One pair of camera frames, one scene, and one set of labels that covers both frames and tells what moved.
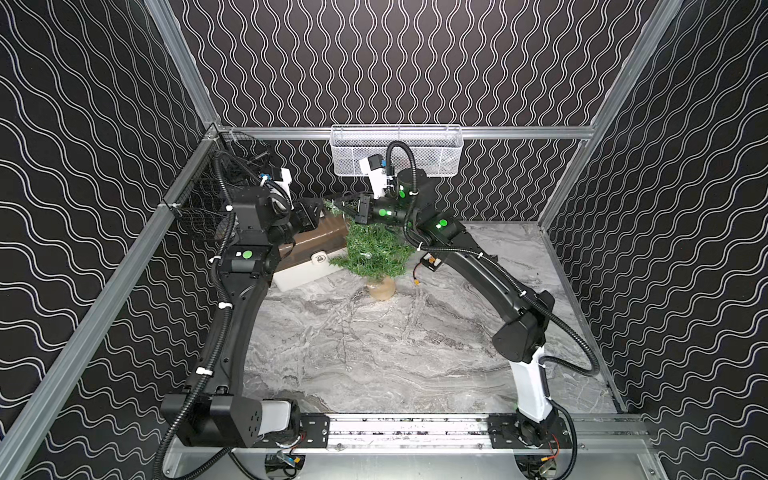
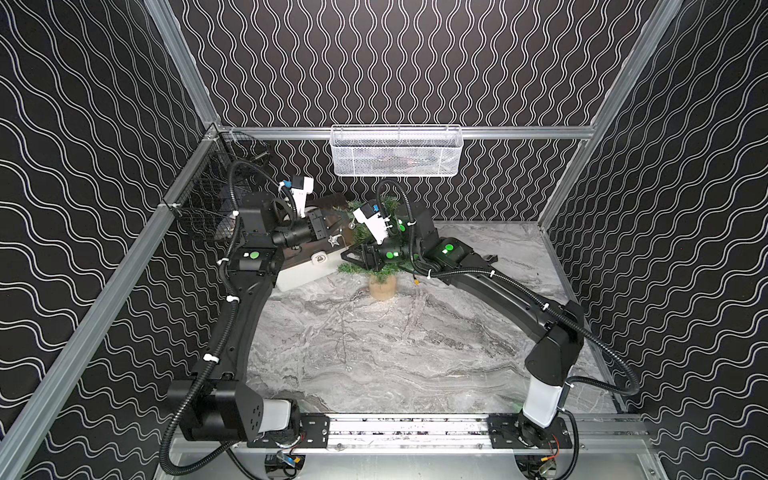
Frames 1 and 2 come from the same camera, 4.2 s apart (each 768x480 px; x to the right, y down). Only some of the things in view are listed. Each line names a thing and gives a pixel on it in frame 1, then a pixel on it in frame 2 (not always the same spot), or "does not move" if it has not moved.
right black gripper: [361, 214] to [369, 254]
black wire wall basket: [231, 159] does not move
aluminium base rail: [464, 432] does not move
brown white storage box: [307, 256] does not move
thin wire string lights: [365, 254] to [340, 303]
